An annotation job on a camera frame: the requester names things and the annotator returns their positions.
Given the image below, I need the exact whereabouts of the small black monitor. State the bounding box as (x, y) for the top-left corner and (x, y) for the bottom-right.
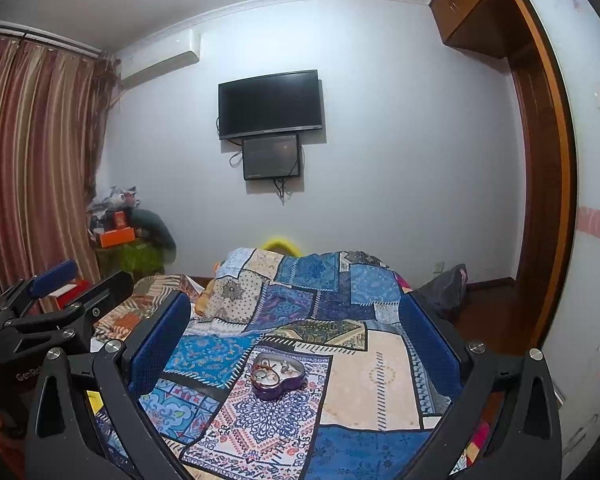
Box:
(242, 133), (302, 181)

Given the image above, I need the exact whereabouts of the yellow plastic object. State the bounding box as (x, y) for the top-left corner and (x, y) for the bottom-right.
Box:
(260, 237), (308, 256)

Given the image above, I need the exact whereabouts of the white curtain rail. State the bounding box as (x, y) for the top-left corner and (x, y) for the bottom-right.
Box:
(0, 20), (104, 55)

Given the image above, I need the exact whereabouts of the purple heart-shaped tin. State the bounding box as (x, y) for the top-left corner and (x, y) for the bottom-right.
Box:
(250, 351), (307, 401)

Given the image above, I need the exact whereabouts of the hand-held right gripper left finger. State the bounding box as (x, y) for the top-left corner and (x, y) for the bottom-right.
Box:
(24, 290), (196, 480)

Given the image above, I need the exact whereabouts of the striped brown curtain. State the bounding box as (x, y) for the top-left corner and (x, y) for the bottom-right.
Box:
(0, 30), (122, 306)

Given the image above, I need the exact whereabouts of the striped bedsheet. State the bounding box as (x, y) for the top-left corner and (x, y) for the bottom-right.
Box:
(92, 274), (221, 351)

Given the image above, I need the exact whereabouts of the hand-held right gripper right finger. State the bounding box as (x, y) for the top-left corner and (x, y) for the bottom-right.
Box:
(401, 291), (563, 480)

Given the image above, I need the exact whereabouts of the white air conditioner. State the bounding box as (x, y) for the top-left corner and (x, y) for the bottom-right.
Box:
(120, 29), (202, 92)

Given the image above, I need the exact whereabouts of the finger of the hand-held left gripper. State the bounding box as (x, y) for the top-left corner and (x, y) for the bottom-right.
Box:
(2, 271), (134, 343)
(0, 260), (79, 328)

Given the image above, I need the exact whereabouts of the dark teal bag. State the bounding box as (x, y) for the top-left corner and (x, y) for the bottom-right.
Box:
(130, 208), (177, 263)

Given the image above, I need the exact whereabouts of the orange box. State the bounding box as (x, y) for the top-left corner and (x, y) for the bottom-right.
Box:
(94, 227), (136, 249)

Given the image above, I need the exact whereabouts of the blue patchwork blanket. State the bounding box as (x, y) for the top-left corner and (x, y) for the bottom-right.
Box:
(92, 247), (481, 480)

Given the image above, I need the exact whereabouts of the wooden wardrobe frame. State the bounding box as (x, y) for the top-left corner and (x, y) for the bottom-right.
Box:
(429, 0), (579, 361)

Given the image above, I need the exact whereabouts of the black wall television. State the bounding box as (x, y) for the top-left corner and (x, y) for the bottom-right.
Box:
(218, 70), (324, 141)

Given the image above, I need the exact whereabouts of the red and white box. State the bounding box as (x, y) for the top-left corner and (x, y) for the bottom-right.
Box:
(40, 282), (89, 312)

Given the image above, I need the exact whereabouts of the dark grey bag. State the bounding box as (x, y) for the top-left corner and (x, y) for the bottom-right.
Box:
(415, 264), (469, 322)

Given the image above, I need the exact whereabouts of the white wardrobe door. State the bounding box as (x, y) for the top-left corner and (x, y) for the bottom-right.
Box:
(520, 0), (600, 466)

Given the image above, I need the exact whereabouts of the pile of clutter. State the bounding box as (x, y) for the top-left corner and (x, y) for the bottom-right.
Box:
(87, 185), (142, 231)

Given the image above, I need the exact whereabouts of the black monitor cable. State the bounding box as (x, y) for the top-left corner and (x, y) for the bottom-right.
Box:
(274, 177), (294, 207)

